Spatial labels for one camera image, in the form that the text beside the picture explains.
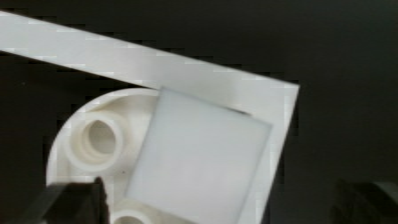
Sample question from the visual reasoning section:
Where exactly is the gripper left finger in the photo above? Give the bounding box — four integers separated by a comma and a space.
16, 177, 110, 224

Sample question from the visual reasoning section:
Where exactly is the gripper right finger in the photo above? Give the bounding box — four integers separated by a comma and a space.
330, 180, 398, 224

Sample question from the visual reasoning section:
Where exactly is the white round stool seat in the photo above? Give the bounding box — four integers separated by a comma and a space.
46, 88, 160, 224

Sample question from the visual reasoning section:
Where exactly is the white stool leg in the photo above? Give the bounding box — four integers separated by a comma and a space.
126, 89, 272, 224

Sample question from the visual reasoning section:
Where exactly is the white right barrier block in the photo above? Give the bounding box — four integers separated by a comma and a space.
252, 81, 298, 224

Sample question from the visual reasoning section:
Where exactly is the white front barrier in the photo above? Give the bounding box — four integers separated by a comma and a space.
0, 10, 298, 100

